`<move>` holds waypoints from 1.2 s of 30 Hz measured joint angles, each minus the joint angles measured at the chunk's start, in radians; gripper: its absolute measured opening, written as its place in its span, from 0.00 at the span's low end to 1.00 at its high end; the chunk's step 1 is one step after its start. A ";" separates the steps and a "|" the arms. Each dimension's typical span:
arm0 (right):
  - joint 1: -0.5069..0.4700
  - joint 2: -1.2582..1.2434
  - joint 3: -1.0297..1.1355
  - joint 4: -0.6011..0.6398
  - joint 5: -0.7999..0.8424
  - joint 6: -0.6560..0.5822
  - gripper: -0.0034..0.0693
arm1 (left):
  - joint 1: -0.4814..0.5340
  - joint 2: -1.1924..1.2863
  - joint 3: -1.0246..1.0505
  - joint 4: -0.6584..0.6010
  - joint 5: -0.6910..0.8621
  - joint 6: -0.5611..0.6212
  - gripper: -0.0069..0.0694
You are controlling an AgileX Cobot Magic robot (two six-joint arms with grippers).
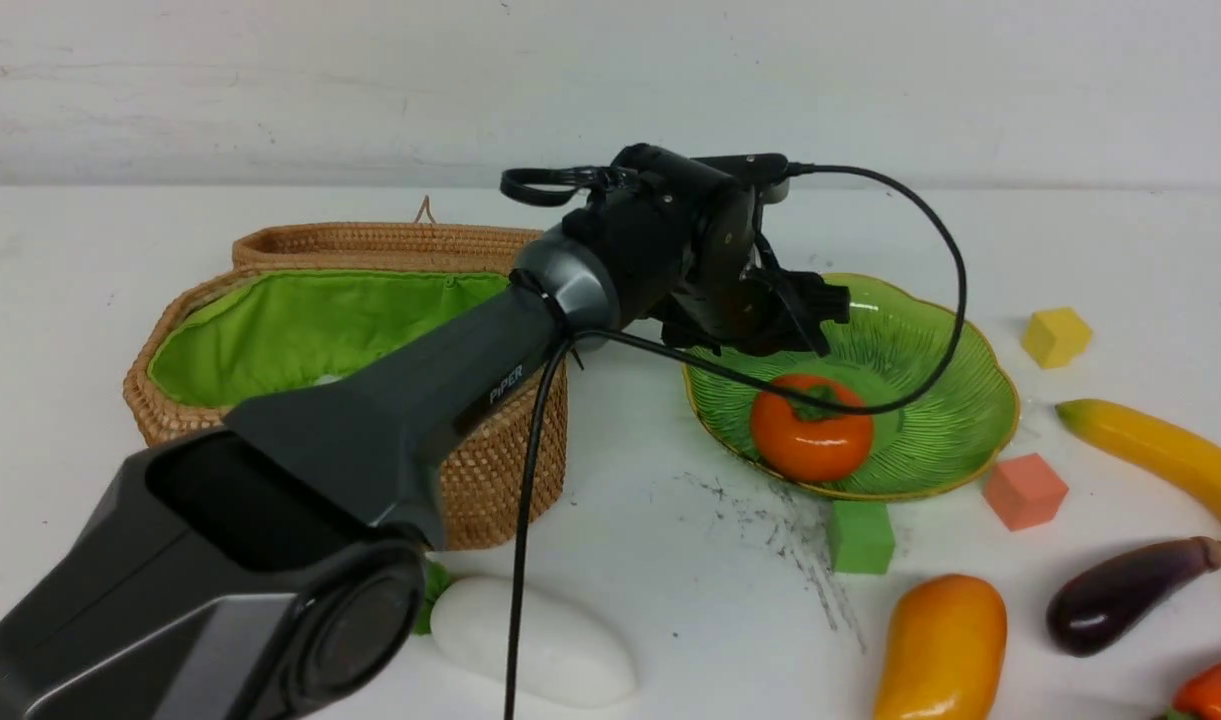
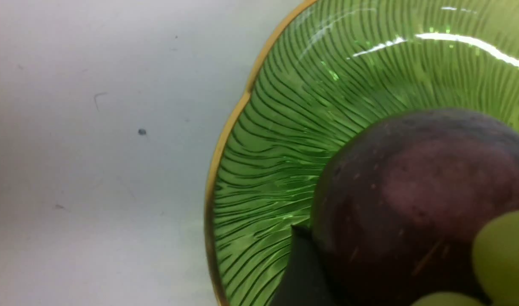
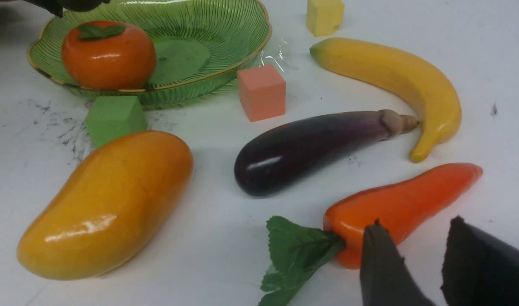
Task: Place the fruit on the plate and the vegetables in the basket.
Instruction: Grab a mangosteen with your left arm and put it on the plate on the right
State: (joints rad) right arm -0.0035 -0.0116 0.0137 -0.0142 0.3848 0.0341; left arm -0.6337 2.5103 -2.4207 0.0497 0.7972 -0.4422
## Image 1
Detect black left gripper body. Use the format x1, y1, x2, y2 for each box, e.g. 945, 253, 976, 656
565, 143, 851, 358

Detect orange persimmon with green leaf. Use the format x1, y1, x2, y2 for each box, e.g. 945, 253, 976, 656
750, 391, 875, 486

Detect white radish with green leaves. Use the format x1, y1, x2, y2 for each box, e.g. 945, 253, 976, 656
413, 564, 639, 708

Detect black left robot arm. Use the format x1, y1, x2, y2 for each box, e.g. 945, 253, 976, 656
0, 143, 849, 719

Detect green glass plate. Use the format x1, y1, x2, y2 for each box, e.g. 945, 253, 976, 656
697, 273, 1020, 502

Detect green foam cube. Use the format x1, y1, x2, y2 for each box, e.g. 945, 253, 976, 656
825, 500, 895, 577

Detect yellow foam cube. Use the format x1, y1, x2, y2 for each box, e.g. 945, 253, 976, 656
1020, 306, 1093, 369

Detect woven rattan basket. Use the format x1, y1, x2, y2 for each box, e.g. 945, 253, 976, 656
125, 222, 568, 552

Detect orange foam cube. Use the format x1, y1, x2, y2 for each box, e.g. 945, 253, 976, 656
982, 454, 1070, 532

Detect yellow orange mango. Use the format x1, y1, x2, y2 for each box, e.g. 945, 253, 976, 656
871, 574, 1009, 719

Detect dark purple eggplant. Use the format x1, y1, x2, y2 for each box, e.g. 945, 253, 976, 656
1045, 536, 1221, 659

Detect yellow banana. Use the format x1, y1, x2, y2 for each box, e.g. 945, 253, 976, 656
1055, 398, 1221, 525

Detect orange carrot with green leaves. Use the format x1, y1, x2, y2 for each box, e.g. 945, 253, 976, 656
1160, 661, 1221, 719

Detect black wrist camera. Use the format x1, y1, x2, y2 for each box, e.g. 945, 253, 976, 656
694, 153, 790, 204

